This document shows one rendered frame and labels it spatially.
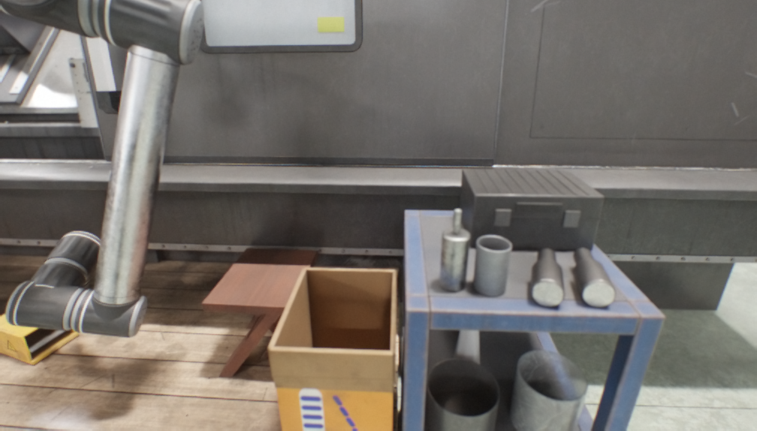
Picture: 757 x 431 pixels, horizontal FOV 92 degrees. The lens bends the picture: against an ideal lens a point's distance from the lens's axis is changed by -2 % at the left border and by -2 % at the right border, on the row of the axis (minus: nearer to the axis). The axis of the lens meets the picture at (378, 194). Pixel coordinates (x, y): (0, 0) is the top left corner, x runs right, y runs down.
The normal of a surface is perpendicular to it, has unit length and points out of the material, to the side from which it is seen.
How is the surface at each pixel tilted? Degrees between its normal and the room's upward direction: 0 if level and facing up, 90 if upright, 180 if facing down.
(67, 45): 45
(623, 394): 90
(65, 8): 110
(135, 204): 94
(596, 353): 0
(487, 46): 87
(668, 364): 0
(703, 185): 31
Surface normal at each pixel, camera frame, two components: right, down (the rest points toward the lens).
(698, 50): -0.06, 0.30
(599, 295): -0.28, 0.34
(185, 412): 0.00, -0.93
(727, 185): -0.04, -0.62
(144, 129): 0.48, 0.33
